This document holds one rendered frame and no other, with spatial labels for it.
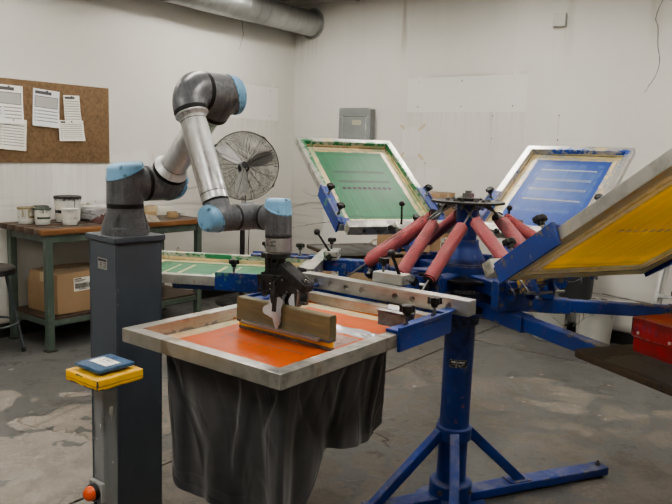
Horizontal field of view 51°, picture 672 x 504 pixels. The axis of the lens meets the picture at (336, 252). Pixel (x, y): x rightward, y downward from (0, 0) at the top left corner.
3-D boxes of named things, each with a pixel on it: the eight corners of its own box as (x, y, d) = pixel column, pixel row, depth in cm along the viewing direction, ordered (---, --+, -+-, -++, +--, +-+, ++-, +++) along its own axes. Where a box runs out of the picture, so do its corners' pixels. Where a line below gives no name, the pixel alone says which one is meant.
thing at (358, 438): (285, 536, 175) (289, 374, 169) (274, 531, 178) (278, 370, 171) (386, 473, 212) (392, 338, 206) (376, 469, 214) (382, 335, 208)
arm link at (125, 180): (98, 202, 225) (97, 160, 223) (135, 201, 235) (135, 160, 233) (118, 205, 217) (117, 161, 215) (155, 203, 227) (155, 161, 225)
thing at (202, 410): (279, 542, 174) (283, 376, 168) (163, 485, 201) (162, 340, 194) (287, 537, 176) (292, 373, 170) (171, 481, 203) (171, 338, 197)
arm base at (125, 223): (92, 232, 226) (91, 202, 225) (133, 229, 237) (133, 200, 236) (116, 237, 216) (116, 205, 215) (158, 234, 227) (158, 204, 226)
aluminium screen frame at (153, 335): (280, 391, 157) (280, 374, 156) (122, 341, 192) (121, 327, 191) (448, 328, 219) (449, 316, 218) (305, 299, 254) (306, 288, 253)
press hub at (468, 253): (469, 537, 275) (492, 195, 256) (386, 504, 298) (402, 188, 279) (510, 500, 306) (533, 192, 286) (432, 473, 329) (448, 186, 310)
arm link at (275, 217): (277, 197, 201) (298, 198, 196) (277, 234, 203) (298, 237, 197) (256, 197, 195) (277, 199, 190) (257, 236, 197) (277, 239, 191)
